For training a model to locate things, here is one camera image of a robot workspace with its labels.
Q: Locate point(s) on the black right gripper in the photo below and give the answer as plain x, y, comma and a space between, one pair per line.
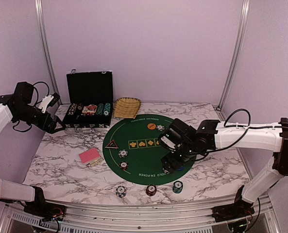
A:
168, 161

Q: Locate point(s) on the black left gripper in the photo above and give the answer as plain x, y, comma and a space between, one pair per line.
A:
43, 125

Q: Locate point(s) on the orange big blind button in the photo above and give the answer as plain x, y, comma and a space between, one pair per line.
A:
151, 126

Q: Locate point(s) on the red playing card deck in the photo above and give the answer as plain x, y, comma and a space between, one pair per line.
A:
91, 157

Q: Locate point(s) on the red black chip stack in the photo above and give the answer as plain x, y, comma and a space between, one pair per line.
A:
151, 190

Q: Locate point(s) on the triangular all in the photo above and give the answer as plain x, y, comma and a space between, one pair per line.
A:
112, 145

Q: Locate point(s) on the blue beige chip stack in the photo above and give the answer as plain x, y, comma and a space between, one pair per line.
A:
121, 191

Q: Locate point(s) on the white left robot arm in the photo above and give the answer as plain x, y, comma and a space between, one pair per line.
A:
17, 108

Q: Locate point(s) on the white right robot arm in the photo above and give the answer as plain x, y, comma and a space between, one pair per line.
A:
214, 135

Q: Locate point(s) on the blue beige chips in case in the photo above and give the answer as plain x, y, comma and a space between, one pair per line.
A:
72, 109

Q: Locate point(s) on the card deck in case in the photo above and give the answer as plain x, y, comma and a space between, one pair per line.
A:
86, 112

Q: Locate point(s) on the green teal chip stack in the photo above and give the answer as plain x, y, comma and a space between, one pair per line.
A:
177, 187

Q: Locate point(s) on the black poker chip case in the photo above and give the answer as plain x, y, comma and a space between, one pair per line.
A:
88, 88

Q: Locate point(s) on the green chip row in case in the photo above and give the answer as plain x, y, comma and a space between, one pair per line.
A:
100, 108

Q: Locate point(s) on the teal chip row in case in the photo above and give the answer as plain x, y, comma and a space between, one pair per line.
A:
106, 110

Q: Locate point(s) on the round green poker mat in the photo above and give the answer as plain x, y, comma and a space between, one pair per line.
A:
144, 152

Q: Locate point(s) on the woven bamboo tray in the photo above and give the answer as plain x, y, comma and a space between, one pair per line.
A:
127, 108

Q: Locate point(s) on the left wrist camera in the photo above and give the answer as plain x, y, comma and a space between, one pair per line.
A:
48, 101

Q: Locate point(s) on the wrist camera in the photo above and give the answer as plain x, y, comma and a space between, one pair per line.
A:
48, 101
166, 143

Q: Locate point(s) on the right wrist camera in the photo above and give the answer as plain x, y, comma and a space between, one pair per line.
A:
166, 143

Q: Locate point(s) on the left aluminium frame post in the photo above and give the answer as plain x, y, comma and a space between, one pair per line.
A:
45, 44

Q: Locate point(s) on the aluminium frame post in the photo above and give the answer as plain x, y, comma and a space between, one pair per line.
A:
45, 44
237, 48

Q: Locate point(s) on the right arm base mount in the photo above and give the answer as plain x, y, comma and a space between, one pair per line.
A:
231, 211

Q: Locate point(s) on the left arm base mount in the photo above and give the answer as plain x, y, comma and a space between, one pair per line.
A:
48, 212

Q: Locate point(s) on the front aluminium rail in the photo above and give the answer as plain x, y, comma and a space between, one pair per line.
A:
186, 217

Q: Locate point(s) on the right aluminium frame post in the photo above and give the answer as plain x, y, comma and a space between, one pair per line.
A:
237, 48

